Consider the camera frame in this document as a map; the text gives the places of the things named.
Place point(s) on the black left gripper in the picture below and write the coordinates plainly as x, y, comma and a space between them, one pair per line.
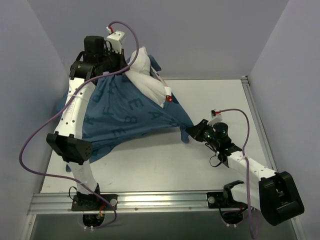
120, 63

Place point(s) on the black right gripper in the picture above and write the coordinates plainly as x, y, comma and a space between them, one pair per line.
200, 129

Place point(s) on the blue letter-print pillowcase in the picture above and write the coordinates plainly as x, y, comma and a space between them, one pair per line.
118, 112

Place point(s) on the white pillow with print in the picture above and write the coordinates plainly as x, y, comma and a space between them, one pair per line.
146, 80

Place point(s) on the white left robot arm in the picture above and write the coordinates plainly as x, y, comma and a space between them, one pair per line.
67, 139

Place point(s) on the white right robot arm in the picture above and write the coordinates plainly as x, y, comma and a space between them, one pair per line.
273, 193

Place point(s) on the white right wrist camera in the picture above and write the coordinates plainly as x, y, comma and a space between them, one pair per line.
216, 117

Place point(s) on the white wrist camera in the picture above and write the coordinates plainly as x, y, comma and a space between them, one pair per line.
115, 41
216, 117

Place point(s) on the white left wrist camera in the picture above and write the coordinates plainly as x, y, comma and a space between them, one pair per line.
115, 41

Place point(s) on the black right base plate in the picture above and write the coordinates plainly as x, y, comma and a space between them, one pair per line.
216, 199

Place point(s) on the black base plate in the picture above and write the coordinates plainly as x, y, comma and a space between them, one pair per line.
90, 202
216, 199

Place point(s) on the aluminium front rail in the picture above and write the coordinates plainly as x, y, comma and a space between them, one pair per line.
137, 202

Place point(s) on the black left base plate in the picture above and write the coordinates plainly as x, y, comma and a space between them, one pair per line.
90, 202

